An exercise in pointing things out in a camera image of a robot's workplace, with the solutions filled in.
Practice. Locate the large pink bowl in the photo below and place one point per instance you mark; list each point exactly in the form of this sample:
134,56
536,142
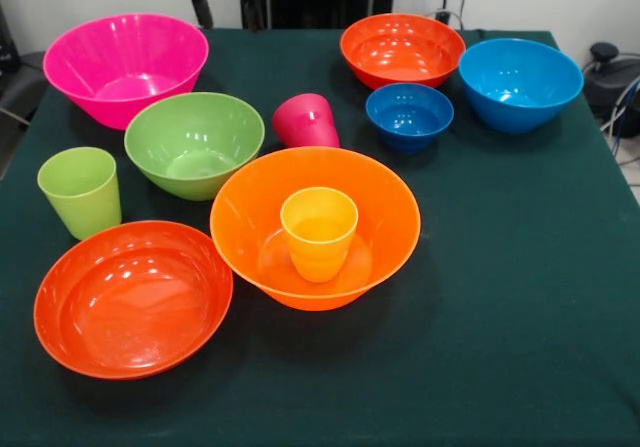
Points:
125,57

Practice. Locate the red-orange bowl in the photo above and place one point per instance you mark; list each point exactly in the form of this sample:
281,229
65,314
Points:
402,49
130,302

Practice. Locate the large orange bowl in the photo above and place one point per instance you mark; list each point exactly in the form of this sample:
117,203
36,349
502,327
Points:
240,217

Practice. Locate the yellow cup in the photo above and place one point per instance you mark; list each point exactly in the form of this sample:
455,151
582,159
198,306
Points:
320,242

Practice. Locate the green bowl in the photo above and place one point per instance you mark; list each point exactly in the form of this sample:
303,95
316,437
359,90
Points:
192,142

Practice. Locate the raspberry red cup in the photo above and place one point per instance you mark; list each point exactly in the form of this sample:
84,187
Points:
305,122

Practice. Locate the small dark blue bowl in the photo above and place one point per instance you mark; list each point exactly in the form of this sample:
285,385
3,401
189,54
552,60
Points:
409,117

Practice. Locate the black equipment box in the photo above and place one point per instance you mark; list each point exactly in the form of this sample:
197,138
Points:
6,42

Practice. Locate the light green cup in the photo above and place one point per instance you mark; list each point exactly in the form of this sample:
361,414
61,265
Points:
80,197

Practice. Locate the light blue bowl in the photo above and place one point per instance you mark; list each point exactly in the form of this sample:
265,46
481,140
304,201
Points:
520,84

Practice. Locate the dark green table cloth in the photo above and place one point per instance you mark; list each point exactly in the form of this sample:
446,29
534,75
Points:
500,317

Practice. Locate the black pedestal foot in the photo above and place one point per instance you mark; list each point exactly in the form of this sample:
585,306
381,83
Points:
610,77
20,87

